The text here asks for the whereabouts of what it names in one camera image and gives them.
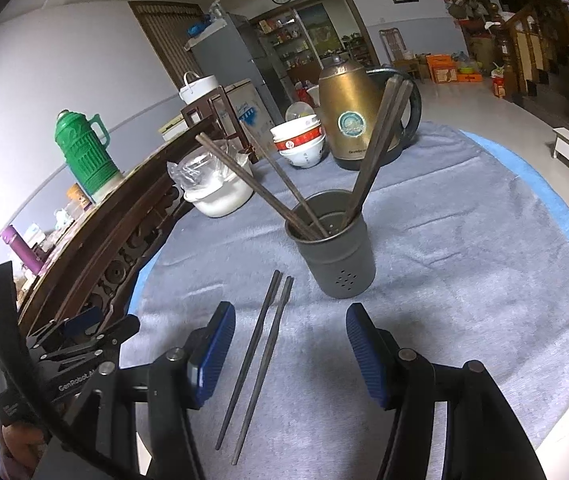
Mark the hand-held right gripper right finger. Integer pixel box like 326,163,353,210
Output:
345,302,550,480

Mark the purple bottle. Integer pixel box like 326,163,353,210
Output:
0,225,49,277

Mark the white bowl with red band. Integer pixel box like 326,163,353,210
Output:
270,115,323,145
274,132,326,156

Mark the small brown wooden cabinet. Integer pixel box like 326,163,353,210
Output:
181,85,245,153

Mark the orange cardboard box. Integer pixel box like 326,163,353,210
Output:
425,54,483,84

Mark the white pot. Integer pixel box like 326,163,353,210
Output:
183,157,255,219

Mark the grey metal chopstick holder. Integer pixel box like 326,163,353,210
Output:
284,189,376,299

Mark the dark wooden chopstick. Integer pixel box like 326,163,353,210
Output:
341,77,401,228
240,121,326,237
357,80,415,211
215,270,284,450
232,276,295,465
195,133,317,241

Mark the grey tablecloth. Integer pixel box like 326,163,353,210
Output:
132,120,569,480

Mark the carved dark wooden bench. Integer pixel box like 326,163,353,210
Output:
17,115,258,338

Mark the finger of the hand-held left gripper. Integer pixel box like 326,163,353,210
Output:
39,314,141,363
28,305,106,352

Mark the blue table cover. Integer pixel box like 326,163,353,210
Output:
127,129,569,311

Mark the grey refrigerator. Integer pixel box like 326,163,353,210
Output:
187,12,297,111

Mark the green thermos jug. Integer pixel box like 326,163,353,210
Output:
54,110,121,197

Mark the clear plastic bag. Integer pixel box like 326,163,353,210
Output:
166,151,239,196

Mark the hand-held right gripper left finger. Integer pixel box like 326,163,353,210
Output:
84,301,238,480

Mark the brown wooden door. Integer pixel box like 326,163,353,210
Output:
128,0,216,83

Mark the wooden stair railing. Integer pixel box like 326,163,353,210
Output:
494,0,569,146

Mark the white bucket with handle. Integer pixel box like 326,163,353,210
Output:
179,71,223,106

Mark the gold electric kettle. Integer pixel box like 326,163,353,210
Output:
317,56,423,171

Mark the plain white bowl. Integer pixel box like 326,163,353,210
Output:
282,146,325,169

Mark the person's left hand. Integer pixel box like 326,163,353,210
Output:
0,417,50,473

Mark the white chest freezer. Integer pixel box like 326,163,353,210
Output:
224,78,276,137

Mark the wooden chair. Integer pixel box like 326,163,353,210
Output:
379,27,424,81

